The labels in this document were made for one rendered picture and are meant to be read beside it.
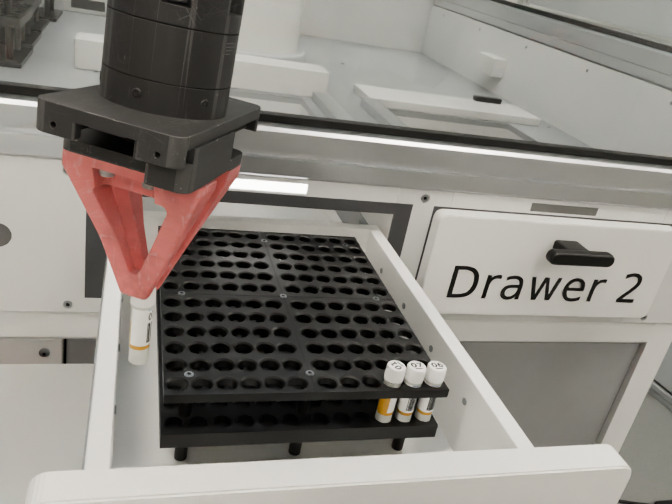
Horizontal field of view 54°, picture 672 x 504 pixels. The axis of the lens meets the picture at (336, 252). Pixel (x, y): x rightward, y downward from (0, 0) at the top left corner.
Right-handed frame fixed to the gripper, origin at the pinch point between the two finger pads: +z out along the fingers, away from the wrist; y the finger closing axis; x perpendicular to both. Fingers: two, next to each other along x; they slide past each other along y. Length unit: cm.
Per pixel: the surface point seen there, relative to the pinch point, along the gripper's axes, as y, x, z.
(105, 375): -1.3, -2.0, 7.6
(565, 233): -38.1, 27.5, 1.9
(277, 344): -8.1, 6.3, 6.3
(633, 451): -141, 90, 85
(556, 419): -48, 37, 29
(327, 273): -19.6, 7.0, 5.5
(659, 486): -129, 94, 86
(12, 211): -16.6, -19.1, 6.9
